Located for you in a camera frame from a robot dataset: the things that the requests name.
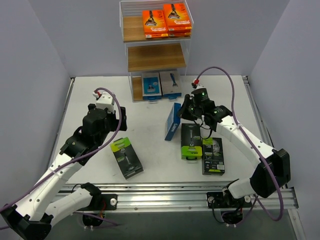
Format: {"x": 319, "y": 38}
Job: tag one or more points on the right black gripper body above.
{"x": 186, "y": 110}

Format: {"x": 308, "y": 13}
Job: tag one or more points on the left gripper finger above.
{"x": 122, "y": 119}
{"x": 93, "y": 112}

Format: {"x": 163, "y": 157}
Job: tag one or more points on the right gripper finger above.
{"x": 187, "y": 101}
{"x": 181, "y": 112}

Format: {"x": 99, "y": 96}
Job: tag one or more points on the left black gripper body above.
{"x": 122, "y": 118}

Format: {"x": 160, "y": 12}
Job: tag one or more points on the blue Harry's box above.
{"x": 173, "y": 121}
{"x": 151, "y": 86}

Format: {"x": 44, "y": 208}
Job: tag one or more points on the grey blue razor box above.
{"x": 171, "y": 84}

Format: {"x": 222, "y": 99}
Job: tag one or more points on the black green razor box front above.
{"x": 126, "y": 157}

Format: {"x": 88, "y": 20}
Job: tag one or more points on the black green razor box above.
{"x": 191, "y": 142}
{"x": 126, "y": 157}

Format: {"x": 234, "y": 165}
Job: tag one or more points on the black box with face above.
{"x": 213, "y": 162}

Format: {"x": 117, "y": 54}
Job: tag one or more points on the large orange Fusion5 razor box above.
{"x": 154, "y": 24}

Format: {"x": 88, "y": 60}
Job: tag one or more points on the narrow orange Fusion5 razor box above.
{"x": 177, "y": 17}

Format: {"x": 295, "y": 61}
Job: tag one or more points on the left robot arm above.
{"x": 33, "y": 216}

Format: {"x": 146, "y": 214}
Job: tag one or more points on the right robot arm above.
{"x": 271, "y": 167}

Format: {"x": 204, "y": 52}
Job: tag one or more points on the orange razor box on shelf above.
{"x": 180, "y": 33}

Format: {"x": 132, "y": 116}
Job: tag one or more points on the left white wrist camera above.
{"x": 104, "y": 101}

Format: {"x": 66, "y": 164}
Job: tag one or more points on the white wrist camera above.
{"x": 197, "y": 86}
{"x": 104, "y": 101}

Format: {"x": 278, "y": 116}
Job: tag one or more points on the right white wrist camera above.
{"x": 197, "y": 86}

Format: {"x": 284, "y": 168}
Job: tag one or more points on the white wire wooden shelf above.
{"x": 150, "y": 55}

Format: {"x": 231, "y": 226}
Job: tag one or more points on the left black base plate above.
{"x": 109, "y": 202}

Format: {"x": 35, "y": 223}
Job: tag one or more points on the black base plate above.
{"x": 109, "y": 202}
{"x": 224, "y": 200}

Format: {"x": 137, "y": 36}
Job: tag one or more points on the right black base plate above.
{"x": 224, "y": 200}

